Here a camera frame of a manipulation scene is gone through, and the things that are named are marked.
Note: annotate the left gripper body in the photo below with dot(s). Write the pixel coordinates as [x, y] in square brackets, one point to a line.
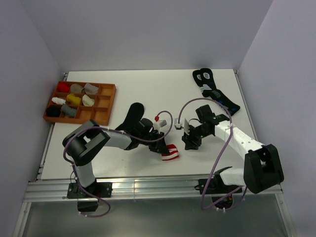
[153, 137]

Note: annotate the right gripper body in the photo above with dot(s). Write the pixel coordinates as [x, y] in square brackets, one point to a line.
[199, 131]

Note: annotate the red white striped sock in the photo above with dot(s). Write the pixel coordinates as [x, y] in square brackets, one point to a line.
[173, 153]

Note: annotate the orange compartment tray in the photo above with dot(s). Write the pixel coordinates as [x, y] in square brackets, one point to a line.
[100, 112]

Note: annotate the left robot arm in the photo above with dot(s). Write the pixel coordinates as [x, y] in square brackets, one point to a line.
[83, 144]

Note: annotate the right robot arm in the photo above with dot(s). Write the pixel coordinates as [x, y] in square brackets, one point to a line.
[261, 163]

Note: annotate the black patterned sock pair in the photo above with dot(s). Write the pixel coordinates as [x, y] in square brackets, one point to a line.
[205, 81]

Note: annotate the cream rolled sock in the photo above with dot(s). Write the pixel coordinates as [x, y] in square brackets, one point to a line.
[87, 101]

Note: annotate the grey rolled sock top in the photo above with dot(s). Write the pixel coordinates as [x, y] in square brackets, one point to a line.
[90, 89]

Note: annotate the yellow rolled sock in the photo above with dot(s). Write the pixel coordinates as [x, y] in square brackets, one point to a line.
[75, 100]

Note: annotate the dark grey rolled sock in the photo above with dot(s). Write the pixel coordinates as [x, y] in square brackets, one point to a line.
[68, 111]

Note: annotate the taupe rolled sock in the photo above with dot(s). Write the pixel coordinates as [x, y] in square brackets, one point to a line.
[76, 88]

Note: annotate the white rolled sock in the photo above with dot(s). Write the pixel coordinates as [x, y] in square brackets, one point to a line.
[58, 101]

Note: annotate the red rolled sock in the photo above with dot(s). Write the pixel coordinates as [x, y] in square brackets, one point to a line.
[63, 87]

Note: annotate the black rolled sock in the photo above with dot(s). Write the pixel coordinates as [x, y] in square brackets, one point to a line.
[53, 111]

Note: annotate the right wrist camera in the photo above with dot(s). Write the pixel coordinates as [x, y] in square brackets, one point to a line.
[182, 123]

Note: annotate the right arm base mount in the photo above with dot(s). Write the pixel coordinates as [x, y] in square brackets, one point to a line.
[209, 185]

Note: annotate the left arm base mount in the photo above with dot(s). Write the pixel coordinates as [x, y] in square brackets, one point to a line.
[100, 190]

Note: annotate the aluminium rail frame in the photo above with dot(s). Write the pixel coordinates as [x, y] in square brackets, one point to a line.
[157, 200]

